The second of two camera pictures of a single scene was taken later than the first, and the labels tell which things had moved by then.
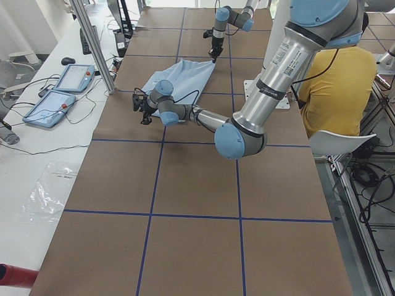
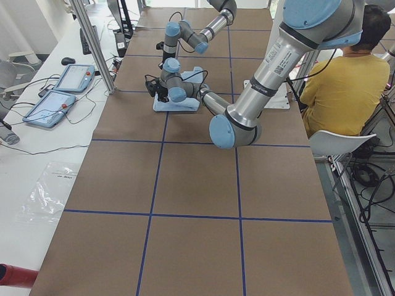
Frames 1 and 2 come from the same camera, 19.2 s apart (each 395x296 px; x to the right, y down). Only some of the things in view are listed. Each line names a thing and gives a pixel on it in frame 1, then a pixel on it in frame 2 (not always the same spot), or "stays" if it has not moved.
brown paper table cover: x=158 y=210 stays
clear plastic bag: x=44 y=202 stays
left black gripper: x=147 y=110 to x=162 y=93
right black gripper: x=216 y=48 to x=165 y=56
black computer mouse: x=66 y=61 stays
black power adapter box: x=121 y=43 stays
